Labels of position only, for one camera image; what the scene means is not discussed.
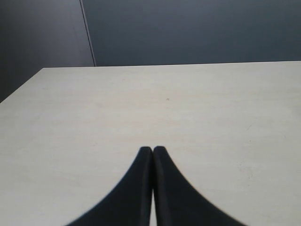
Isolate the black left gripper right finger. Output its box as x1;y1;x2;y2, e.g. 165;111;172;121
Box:
153;146;238;226

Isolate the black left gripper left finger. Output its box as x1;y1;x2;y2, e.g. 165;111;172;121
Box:
69;146;153;226

